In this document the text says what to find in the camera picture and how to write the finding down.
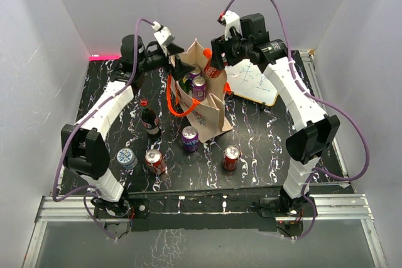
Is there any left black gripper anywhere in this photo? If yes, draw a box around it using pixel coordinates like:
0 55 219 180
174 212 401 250
138 43 195 81

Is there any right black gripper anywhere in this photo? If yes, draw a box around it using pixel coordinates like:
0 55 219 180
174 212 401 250
210 28 252 72

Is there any beige canvas tote bag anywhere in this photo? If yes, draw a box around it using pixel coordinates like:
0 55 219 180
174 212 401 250
166 40 233 143

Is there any cola glass bottle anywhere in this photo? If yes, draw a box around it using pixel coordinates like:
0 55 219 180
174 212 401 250
140 99 161 140

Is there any green glass bottle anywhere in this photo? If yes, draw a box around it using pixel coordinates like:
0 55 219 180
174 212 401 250
180 80 192 94

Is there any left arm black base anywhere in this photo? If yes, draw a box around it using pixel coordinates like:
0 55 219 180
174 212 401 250
90 195 149 220

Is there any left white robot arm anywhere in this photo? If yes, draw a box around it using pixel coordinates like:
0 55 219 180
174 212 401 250
61 31 192 217

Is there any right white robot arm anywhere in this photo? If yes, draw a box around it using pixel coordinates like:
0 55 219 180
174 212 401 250
210 11 340 216

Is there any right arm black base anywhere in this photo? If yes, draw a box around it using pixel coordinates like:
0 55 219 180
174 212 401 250
251 193 318 224

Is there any pink tape strip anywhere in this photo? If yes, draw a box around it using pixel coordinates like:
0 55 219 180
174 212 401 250
89 55 120 62

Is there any blue white tin can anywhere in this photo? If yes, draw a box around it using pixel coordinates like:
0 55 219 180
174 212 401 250
116 148 138 170

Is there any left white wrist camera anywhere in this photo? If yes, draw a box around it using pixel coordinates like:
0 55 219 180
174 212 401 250
151 21 175 55

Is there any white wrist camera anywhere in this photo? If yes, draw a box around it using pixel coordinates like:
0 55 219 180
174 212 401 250
151 21 175 55
217 10 241 41

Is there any small whiteboard wooden frame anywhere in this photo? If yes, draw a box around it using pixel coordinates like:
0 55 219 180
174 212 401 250
225 60 278 107

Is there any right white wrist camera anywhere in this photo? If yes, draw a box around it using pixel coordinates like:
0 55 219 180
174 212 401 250
217 10 241 41

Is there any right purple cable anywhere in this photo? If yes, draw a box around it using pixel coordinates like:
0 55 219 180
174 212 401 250
222 0 371 240

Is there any aluminium frame rail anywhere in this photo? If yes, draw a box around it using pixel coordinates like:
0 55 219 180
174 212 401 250
23 188 387 267

